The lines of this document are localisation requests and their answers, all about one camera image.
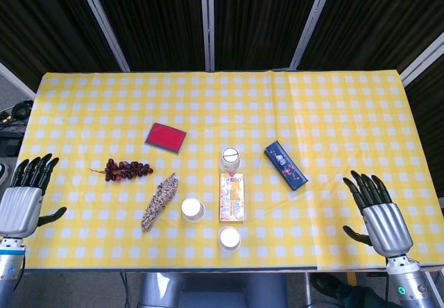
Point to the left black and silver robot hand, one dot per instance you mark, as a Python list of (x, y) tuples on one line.
[(19, 211)]

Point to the plain white paper cup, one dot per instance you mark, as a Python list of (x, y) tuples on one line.
[(229, 238), (192, 209)]

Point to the white cup with line mark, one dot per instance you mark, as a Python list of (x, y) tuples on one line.
[(230, 160)]

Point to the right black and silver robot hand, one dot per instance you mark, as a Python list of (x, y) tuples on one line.
[(386, 224)]

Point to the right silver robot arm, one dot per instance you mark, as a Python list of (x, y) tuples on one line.
[(409, 283)]

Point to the red pad with grey rim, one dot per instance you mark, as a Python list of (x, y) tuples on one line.
[(166, 138)]

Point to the yellow checkered tablecloth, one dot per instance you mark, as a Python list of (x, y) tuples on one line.
[(312, 113)]

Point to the white partition frame post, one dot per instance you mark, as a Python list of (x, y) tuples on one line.
[(421, 63), (207, 23), (15, 79), (104, 23), (312, 23)]

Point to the black and white shoe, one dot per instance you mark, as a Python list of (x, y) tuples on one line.
[(2, 173)]

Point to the dark red grape bunch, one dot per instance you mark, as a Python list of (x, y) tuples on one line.
[(126, 171)]

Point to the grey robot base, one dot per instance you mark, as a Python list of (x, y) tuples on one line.
[(211, 290)]

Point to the dark blue flower-print box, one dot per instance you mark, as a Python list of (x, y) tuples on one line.
[(286, 166)]

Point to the yellow printed snack box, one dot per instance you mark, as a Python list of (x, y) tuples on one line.
[(231, 197)]

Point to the black box on floor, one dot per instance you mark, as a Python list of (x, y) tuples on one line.
[(9, 143)]

